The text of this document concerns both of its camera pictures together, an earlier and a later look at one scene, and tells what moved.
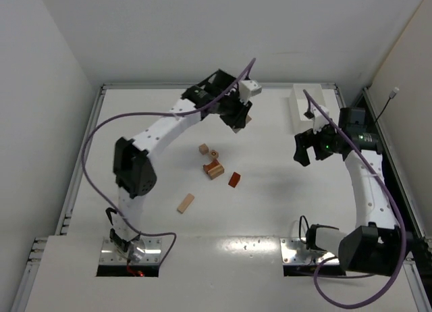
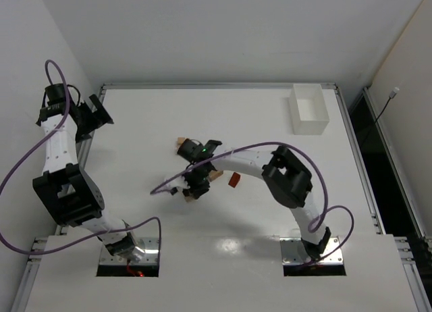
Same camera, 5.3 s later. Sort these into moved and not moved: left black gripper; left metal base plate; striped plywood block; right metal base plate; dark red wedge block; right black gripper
Moved: left black gripper; right black gripper
Not moved: striped plywood block; right metal base plate; left metal base plate; dark red wedge block
